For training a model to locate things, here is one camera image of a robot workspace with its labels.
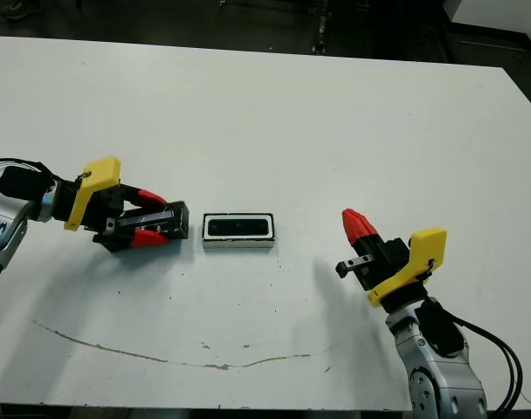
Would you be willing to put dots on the left gripper body with yellow part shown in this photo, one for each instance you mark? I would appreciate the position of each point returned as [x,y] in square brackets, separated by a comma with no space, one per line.
[91,192]

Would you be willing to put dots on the right gripper body with yellow part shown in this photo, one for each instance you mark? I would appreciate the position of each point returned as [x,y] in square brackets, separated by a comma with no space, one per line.
[418,262]

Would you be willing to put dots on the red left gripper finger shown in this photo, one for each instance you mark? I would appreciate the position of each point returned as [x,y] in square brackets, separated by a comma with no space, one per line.
[147,239]
[147,199]

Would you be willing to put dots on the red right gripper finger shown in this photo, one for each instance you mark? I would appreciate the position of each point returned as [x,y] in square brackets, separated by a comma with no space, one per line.
[354,231]
[367,227]

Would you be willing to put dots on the black foil-wrapped box lid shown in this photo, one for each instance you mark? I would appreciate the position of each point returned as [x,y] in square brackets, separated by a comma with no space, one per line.
[163,218]

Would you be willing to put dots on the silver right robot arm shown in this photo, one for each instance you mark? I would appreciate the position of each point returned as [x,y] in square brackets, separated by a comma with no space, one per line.
[440,384]

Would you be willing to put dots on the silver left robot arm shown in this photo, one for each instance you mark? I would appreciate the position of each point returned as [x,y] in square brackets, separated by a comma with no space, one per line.
[3,227]

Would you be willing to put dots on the dark shoe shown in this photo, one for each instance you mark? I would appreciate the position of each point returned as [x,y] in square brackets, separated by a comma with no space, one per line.
[18,8]

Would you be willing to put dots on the white cabinet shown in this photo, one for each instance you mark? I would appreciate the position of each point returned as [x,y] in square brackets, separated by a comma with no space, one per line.
[497,15]

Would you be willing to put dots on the white-lined camera box base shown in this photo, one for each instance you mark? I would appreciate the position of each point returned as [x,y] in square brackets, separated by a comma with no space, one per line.
[239,244]

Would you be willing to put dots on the black metal floor post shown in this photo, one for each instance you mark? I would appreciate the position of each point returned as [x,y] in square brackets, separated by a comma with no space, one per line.
[321,26]

